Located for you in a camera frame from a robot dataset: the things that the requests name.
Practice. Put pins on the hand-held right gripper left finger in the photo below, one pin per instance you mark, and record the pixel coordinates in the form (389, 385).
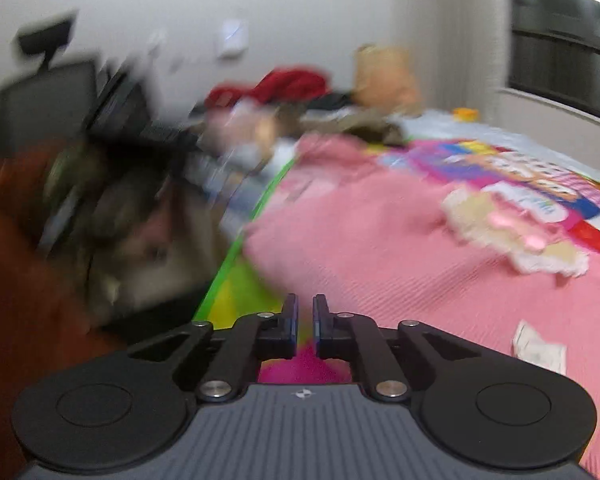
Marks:
(294, 327)

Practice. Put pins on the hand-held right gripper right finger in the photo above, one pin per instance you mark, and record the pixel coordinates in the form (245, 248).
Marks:
(317, 327)

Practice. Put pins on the grey office chair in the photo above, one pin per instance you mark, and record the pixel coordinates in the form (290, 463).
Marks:
(40, 105)

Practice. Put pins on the olive dotted garment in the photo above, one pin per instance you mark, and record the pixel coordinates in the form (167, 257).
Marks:
(360, 127)

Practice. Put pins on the red garment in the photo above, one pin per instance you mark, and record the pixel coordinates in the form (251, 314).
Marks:
(290, 85)

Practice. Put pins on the black garment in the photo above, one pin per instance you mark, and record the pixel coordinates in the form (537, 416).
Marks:
(330, 101)

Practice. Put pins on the brown paper bag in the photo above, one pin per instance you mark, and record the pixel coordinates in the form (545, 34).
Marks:
(385, 77)

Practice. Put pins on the colourful cartoon play mat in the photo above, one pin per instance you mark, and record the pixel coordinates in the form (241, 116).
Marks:
(530, 180)

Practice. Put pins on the small yellow box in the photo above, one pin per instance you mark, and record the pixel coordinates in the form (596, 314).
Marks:
(466, 114)

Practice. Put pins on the white curtain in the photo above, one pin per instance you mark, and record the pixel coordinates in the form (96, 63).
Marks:
(455, 35)

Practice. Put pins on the window with black railing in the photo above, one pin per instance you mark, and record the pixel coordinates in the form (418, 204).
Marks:
(565, 60)

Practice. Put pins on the white wall switch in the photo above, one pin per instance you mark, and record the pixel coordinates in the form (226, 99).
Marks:
(232, 37)

